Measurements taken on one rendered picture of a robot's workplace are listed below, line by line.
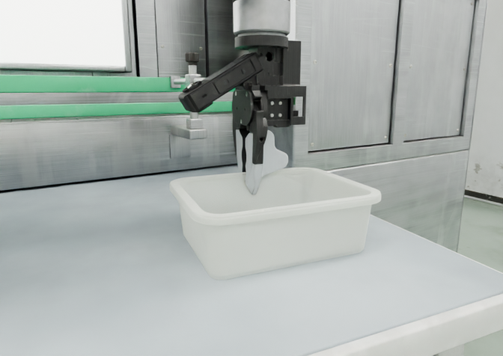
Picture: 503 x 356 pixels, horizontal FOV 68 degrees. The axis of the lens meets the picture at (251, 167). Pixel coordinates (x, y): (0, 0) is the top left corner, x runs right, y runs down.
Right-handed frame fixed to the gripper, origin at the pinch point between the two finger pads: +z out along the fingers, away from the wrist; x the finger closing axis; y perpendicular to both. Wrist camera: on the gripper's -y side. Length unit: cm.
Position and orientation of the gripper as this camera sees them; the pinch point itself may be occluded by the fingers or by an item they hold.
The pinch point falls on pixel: (247, 185)
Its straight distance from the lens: 53.4
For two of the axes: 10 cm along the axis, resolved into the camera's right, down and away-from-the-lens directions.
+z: 0.0, 9.8, 2.1
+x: -3.9, -1.9, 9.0
